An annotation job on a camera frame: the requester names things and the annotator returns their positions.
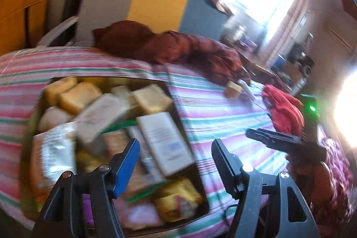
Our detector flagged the dark brown-red cloth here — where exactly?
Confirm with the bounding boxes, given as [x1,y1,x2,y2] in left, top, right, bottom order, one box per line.
[92,21,251,87]

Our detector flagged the red cloth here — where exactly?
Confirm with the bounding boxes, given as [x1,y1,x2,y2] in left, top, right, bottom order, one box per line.
[262,85,305,137]

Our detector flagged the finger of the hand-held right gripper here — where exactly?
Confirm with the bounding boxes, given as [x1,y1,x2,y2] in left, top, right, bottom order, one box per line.
[246,128,305,155]

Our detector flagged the black stereo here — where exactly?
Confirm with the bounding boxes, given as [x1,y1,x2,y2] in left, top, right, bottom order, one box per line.
[289,33,316,77]

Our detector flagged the person's right hand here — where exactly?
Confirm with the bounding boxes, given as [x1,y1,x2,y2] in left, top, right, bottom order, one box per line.
[288,160,336,200]

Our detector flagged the gold box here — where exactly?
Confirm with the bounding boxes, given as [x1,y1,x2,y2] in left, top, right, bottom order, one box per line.
[21,76,211,231]

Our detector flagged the yellow snack packet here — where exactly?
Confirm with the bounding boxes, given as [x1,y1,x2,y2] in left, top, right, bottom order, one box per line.
[155,177,205,223]

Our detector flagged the silver orange snack packet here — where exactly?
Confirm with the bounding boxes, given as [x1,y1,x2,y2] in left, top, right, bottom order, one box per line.
[32,121,80,195]

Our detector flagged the striped pink green blanket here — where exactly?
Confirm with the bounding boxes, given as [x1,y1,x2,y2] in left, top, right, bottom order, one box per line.
[0,48,305,233]

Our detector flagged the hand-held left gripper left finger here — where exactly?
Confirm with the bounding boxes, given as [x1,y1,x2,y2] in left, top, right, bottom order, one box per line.
[33,138,141,238]

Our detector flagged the green striped small box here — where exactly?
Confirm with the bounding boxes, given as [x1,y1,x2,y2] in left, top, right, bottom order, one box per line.
[112,85,132,99]

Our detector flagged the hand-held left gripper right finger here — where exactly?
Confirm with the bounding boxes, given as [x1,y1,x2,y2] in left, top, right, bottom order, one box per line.
[211,139,320,238]

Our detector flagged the white cake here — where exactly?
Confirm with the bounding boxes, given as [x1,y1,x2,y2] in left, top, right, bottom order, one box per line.
[37,106,75,133]

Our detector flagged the cardboard box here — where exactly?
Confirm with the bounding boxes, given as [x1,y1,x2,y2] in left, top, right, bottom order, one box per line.
[282,62,303,88]

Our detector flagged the blue container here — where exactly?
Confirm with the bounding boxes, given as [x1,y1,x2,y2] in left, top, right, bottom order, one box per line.
[272,55,286,70]

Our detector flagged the green edged biscuit packet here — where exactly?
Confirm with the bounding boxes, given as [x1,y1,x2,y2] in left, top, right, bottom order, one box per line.
[100,119,167,204]

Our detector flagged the wooden desk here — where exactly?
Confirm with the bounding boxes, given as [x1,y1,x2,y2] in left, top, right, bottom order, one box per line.
[248,60,277,80]

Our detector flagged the yellow cake block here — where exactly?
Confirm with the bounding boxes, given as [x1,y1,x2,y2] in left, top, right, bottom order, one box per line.
[43,77,78,107]
[132,84,174,116]
[226,81,243,99]
[58,82,102,116]

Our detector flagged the slim dark white box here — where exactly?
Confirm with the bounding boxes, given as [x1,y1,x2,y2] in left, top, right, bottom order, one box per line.
[127,126,166,186]

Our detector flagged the grey yellow blue headboard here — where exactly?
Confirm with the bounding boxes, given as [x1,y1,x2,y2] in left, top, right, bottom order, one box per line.
[75,0,228,41]

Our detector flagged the orange wardrobe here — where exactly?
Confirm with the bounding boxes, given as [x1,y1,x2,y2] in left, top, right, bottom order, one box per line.
[0,0,63,56]

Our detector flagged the white labelled box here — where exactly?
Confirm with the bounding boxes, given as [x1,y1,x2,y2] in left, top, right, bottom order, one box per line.
[136,112,196,178]

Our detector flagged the person's right forearm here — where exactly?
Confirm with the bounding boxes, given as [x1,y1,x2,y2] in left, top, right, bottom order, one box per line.
[309,132,357,233]

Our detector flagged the pink packet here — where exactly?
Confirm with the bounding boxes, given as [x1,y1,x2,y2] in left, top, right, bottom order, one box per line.
[117,200,166,231]

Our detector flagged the white printed box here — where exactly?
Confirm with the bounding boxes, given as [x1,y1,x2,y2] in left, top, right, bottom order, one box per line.
[74,94,130,147]

